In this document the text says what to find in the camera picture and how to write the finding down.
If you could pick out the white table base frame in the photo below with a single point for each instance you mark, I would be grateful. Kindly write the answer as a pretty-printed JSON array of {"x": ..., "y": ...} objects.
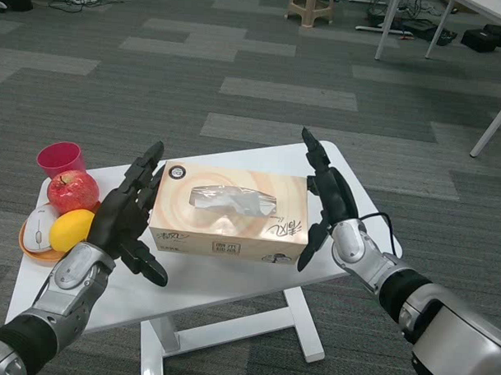
[{"x": 150, "y": 348}]

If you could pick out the white power strip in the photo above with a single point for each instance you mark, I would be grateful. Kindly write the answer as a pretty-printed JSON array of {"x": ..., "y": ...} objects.
[{"x": 86, "y": 0}]

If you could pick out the black fabric bag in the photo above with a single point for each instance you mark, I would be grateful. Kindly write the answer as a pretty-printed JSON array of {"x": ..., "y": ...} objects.
[{"x": 484, "y": 39}]

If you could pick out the slanted white desk leg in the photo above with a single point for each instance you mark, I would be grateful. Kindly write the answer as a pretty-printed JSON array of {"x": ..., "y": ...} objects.
[{"x": 493, "y": 122}]

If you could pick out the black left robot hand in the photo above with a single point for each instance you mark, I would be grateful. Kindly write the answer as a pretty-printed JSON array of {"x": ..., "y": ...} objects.
[{"x": 118, "y": 216}]

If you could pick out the orange round plate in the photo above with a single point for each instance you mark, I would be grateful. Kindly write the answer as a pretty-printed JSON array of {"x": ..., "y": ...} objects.
[{"x": 42, "y": 259}]

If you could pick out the beige plastic stool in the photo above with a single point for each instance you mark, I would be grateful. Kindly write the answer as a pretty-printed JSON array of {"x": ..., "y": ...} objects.
[{"x": 310, "y": 10}]

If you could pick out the beige wood-print tissue box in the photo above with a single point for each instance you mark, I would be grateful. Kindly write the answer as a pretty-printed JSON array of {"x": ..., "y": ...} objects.
[{"x": 179, "y": 209}]

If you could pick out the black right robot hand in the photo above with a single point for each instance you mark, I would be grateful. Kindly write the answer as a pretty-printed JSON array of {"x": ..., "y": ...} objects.
[{"x": 336, "y": 194}]

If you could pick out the pink plastic cup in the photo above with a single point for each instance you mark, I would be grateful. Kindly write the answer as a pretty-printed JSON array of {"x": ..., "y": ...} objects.
[{"x": 60, "y": 158}]

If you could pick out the yellow lemon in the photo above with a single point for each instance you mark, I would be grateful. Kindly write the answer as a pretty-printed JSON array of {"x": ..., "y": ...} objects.
[{"x": 70, "y": 230}]

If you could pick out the red apple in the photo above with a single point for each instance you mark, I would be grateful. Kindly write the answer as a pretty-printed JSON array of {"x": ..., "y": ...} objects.
[{"x": 73, "y": 191}]

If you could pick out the black equipment case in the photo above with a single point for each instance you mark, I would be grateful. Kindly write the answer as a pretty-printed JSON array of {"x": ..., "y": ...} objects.
[{"x": 420, "y": 26}]

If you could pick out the white computer mouse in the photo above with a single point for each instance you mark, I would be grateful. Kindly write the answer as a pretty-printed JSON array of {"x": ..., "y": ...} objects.
[{"x": 39, "y": 231}]

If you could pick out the white office desk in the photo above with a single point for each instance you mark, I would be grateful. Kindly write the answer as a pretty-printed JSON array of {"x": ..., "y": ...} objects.
[{"x": 388, "y": 27}]

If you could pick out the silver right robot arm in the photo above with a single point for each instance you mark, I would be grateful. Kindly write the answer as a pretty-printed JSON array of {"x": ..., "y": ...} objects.
[{"x": 351, "y": 240}]

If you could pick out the white desk foot bar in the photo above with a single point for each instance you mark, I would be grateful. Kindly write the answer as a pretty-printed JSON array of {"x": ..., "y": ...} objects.
[{"x": 375, "y": 30}]

